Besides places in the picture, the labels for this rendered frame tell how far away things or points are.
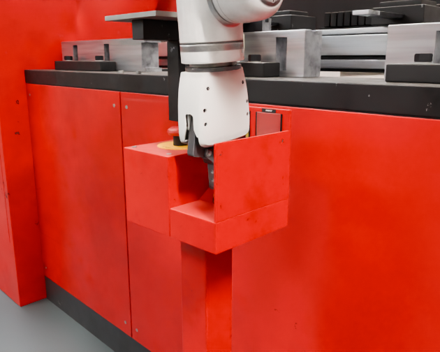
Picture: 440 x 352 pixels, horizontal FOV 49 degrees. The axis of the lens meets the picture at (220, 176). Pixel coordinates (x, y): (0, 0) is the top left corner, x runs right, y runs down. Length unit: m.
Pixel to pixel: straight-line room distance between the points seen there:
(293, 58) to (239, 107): 0.39
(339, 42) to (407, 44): 0.40
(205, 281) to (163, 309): 0.59
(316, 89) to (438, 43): 0.21
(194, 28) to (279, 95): 0.32
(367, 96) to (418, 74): 0.09
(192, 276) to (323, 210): 0.27
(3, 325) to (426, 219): 1.51
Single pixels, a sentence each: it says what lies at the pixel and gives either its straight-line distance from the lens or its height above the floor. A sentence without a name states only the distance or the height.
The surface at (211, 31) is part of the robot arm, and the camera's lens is 0.61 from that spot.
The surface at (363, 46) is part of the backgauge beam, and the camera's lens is 1.24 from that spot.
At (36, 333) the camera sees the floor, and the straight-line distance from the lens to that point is 1.83.
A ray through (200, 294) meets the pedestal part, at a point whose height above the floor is 0.55.
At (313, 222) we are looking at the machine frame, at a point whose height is 0.62.
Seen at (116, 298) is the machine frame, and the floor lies 0.20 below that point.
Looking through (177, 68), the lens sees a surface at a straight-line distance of 1.07.
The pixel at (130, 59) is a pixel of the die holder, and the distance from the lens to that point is 1.47.
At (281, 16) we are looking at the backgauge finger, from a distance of 1.33.
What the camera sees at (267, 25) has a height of 0.98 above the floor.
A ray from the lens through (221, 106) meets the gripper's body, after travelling 0.63.
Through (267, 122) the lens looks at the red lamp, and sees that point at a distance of 0.73.
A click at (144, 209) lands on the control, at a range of 0.74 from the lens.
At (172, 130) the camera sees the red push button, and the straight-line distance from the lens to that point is 0.74.
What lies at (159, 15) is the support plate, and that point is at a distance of 0.95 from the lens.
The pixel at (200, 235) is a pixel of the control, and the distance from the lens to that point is 0.65.
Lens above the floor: 0.91
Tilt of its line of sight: 14 degrees down
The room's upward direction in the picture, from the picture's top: straight up
